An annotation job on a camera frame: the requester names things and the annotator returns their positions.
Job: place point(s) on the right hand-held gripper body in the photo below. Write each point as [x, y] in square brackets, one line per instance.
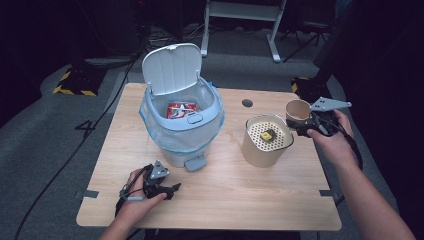
[328, 105]

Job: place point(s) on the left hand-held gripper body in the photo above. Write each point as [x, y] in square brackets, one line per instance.
[158, 173]

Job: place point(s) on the beige cup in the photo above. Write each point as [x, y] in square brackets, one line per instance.
[297, 109]

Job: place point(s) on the beige square container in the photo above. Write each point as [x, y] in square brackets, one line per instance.
[260, 155]

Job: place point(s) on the person's left hand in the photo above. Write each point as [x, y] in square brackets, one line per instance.
[135, 208]

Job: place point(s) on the person's right hand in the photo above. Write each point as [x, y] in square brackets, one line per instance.
[340, 148]

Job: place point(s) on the black yellow striped stand base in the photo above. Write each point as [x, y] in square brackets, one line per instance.
[308, 88]
[78, 83]

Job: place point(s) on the small yellow black packet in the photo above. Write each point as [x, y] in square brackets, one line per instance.
[267, 135]

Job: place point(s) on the white perforated strainer insert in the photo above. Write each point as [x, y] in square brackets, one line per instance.
[256, 140]

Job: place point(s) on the translucent trash bag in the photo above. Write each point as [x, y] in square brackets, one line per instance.
[186, 138]

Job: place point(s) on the dark round table grommet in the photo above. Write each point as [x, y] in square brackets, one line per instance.
[247, 103]

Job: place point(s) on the red white snack wrapper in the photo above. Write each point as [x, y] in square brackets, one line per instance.
[176, 110]

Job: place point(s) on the black tripod stand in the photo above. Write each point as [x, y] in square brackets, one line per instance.
[311, 36]

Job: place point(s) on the grey tape strip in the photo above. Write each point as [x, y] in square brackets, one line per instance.
[326, 193]
[90, 194]

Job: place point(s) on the pale blue pedal trash bin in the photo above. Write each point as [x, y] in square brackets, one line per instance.
[171, 68]

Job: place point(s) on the white metal stand frame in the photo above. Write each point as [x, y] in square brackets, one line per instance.
[243, 10]

